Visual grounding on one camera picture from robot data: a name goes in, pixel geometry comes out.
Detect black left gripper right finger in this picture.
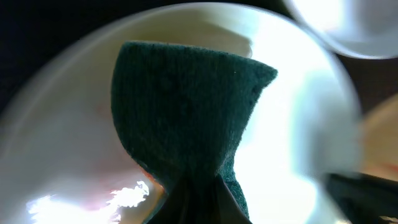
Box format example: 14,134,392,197
325,174,397,224

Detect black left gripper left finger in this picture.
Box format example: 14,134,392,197
146,175,218,224

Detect yellow plate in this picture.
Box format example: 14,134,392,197
362,95,397,181

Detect green yellow sponge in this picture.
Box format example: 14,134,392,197
111,42,277,223

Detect round black tray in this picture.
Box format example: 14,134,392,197
1,0,185,108

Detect green plate with red stain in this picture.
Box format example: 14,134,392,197
284,0,397,60

